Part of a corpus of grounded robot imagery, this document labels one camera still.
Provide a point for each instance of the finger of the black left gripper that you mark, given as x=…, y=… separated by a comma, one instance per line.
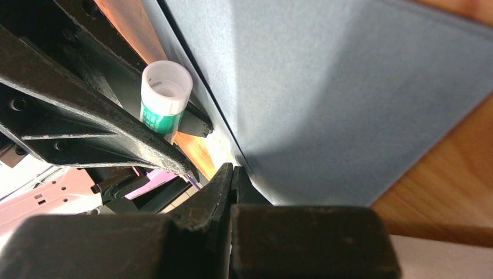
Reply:
x=94, y=51
x=59, y=119

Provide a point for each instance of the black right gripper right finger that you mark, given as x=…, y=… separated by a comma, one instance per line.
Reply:
x=306, y=241

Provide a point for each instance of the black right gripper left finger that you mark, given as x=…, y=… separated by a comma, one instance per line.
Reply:
x=191, y=241

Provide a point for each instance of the green white glue stick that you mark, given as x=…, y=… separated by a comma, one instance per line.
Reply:
x=165, y=90

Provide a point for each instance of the grey envelope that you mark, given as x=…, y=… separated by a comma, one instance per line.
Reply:
x=327, y=102

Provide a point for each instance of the cream pink envelope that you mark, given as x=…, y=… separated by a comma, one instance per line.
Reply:
x=423, y=258

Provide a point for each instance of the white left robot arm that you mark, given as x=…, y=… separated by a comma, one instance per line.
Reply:
x=58, y=190

